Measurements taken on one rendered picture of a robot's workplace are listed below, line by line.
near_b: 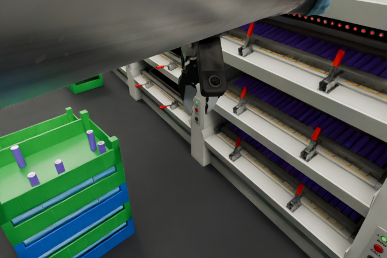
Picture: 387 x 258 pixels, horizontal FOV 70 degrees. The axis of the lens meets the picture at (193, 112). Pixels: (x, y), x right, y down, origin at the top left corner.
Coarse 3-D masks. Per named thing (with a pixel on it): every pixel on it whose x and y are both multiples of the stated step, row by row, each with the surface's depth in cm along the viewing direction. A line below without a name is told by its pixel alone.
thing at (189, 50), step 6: (216, 36) 51; (186, 48) 57; (192, 48) 57; (186, 54) 55; (192, 54) 55; (186, 60) 56; (192, 60) 54; (186, 66) 54; (192, 66) 54; (192, 72) 55; (192, 78) 56; (198, 78) 56
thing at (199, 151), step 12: (192, 108) 113; (204, 108) 105; (192, 120) 116; (204, 120) 108; (216, 120) 112; (192, 132) 120; (192, 144) 123; (204, 144) 115; (192, 156) 127; (204, 156) 119
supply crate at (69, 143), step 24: (24, 144) 76; (48, 144) 81; (72, 144) 83; (96, 144) 83; (0, 168) 74; (24, 168) 74; (48, 168) 74; (72, 168) 67; (96, 168) 72; (0, 192) 67; (24, 192) 61; (48, 192) 65; (0, 216) 59
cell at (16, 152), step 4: (12, 148) 71; (16, 148) 71; (12, 152) 72; (16, 152) 72; (20, 152) 73; (16, 156) 72; (20, 156) 73; (16, 160) 73; (20, 160) 73; (24, 160) 74; (20, 164) 74; (24, 164) 74
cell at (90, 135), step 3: (87, 132) 77; (90, 132) 77; (87, 135) 78; (90, 135) 78; (93, 135) 78; (90, 138) 78; (93, 138) 79; (90, 141) 79; (93, 141) 79; (90, 144) 79; (93, 144) 79; (90, 147) 80; (93, 147) 80; (96, 147) 81; (93, 150) 80
